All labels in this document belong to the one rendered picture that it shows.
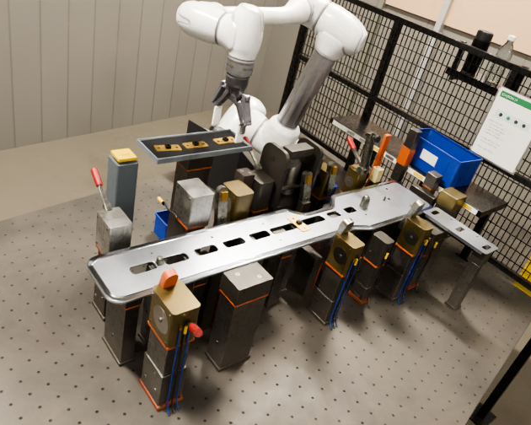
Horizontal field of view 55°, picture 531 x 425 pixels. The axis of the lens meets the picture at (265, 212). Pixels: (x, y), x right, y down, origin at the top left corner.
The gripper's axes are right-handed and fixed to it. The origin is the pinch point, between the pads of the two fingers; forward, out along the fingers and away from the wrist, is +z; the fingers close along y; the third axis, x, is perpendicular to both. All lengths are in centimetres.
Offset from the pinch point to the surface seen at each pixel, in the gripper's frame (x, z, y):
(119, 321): -55, 35, 35
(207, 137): -4.8, 4.0, -3.6
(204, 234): -23.1, 20.1, 25.7
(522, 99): 111, -24, 47
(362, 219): 36, 20, 41
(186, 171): -16.2, 12.0, 2.6
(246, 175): 0.2, 10.1, 14.2
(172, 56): 131, 62, -240
